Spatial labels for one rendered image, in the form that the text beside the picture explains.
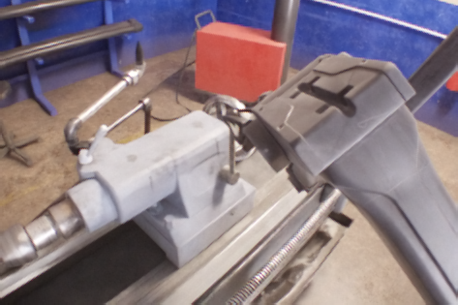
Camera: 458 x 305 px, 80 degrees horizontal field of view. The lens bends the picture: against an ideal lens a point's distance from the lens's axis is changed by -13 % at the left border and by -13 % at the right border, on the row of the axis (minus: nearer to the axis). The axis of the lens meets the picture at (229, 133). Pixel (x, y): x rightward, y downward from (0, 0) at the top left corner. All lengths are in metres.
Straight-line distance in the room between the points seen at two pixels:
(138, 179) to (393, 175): 0.61
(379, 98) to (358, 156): 0.03
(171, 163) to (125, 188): 0.13
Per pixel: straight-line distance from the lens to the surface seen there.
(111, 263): 1.12
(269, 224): 1.06
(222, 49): 2.99
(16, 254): 0.73
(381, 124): 0.18
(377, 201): 0.19
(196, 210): 0.86
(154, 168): 0.74
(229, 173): 0.87
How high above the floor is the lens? 1.64
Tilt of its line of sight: 35 degrees down
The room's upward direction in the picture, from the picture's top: 4 degrees clockwise
